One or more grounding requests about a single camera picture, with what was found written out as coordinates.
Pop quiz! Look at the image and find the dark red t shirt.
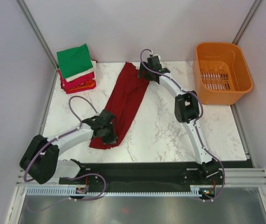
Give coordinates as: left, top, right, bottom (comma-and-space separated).
89, 62, 149, 149

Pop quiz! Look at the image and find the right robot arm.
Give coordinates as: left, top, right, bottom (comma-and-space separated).
138, 49, 221, 184

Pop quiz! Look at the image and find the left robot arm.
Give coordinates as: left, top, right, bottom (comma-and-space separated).
20, 110, 117, 184

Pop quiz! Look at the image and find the orange print folded t shirt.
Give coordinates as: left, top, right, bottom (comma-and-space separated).
73, 79, 96, 91

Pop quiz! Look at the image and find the pink red folded t shirt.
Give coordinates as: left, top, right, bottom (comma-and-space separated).
58, 70, 89, 94

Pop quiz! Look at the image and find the white folded t shirt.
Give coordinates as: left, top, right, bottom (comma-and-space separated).
66, 60, 97, 82

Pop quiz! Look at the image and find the orange plastic basket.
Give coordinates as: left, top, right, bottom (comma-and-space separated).
192, 42, 253, 105

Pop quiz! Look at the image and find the green folded t shirt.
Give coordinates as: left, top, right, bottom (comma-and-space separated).
56, 44, 93, 79

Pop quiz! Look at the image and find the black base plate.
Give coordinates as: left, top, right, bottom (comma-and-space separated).
58, 161, 225, 193

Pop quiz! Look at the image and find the white slotted cable duct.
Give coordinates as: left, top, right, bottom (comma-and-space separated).
26, 186, 215, 197

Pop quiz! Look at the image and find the right aluminium frame post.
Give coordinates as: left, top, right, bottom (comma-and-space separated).
232, 0, 264, 45

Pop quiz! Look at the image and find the aluminium frame post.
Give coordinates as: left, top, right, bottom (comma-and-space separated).
232, 0, 264, 45
15, 0, 58, 70

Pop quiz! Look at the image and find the left aluminium frame post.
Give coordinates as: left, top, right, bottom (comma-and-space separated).
15, 0, 58, 70

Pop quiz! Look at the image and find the aluminium rail profile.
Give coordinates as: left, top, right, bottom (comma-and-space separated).
16, 167, 266, 187

